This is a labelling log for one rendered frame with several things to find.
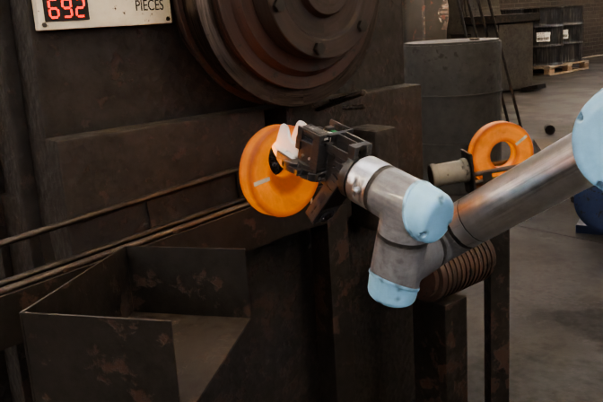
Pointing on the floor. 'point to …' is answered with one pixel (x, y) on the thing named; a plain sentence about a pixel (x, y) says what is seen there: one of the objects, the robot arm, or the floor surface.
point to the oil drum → (455, 96)
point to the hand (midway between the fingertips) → (277, 145)
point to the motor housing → (446, 326)
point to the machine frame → (172, 143)
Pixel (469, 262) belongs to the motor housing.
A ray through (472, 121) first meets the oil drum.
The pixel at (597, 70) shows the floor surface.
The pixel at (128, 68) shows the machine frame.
